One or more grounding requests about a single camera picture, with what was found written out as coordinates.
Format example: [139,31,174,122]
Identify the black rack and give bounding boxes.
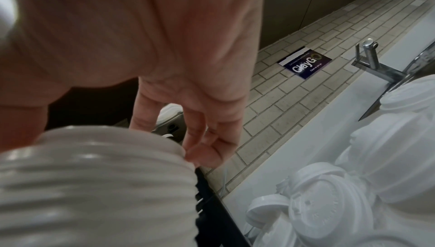
[193,166,254,247]

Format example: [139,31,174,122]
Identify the white ribbed lid stack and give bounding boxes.
[0,126,200,247]

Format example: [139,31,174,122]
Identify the pile of white cup lids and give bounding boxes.
[242,74,435,247]

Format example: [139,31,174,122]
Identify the person's right hand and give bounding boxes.
[0,0,269,170]

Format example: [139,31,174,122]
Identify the brown cabinet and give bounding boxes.
[260,0,397,52]

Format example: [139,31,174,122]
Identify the chrome faucet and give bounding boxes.
[351,39,409,84]

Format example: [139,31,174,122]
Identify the purple and white sign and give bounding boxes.
[278,48,333,81]

